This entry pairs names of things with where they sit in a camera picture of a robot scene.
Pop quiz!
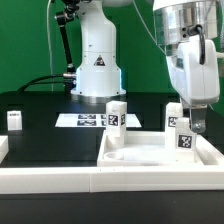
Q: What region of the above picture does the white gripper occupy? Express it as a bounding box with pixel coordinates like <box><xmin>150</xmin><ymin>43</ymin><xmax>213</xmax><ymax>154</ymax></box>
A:
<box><xmin>166</xmin><ymin>39</ymin><xmax>220</xmax><ymax>133</ymax></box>

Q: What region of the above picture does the white square tabletop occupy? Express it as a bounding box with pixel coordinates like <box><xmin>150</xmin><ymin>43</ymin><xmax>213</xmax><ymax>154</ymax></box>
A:
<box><xmin>96</xmin><ymin>128</ymin><xmax>205</xmax><ymax>167</ymax></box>

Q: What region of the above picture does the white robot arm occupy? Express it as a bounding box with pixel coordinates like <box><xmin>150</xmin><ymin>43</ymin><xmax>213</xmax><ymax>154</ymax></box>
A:
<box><xmin>72</xmin><ymin>0</ymin><xmax>223</xmax><ymax>133</ymax></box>

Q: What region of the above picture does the white fiducial marker sheet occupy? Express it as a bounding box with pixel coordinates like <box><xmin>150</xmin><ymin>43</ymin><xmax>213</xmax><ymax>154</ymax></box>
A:
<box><xmin>55</xmin><ymin>113</ymin><xmax>141</xmax><ymax>128</ymax></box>

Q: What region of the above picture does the grey cable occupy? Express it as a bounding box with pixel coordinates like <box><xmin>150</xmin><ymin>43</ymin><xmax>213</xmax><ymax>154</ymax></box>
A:
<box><xmin>132</xmin><ymin>0</ymin><xmax>167</xmax><ymax>56</ymax></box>

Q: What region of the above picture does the black cable bundle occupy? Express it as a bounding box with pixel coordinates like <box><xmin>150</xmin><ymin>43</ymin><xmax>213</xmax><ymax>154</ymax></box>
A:
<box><xmin>17</xmin><ymin>73</ymin><xmax>75</xmax><ymax>93</ymax></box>

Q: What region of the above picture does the white U-shaped fence wall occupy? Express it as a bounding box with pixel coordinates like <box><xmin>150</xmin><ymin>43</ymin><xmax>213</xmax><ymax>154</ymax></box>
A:
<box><xmin>0</xmin><ymin>139</ymin><xmax>224</xmax><ymax>194</ymax></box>

